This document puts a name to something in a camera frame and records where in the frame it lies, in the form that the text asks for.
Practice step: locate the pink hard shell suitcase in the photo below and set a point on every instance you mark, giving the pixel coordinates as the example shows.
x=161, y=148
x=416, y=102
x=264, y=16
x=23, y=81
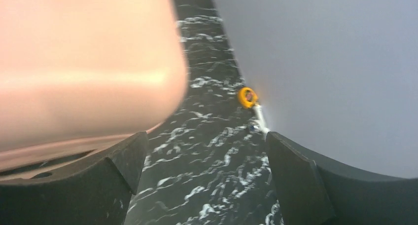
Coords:
x=78, y=76

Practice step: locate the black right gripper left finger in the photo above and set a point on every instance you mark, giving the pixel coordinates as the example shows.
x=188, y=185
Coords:
x=95, y=190

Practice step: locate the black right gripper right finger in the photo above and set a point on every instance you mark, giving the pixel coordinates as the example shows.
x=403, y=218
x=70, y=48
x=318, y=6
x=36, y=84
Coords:
x=313, y=189

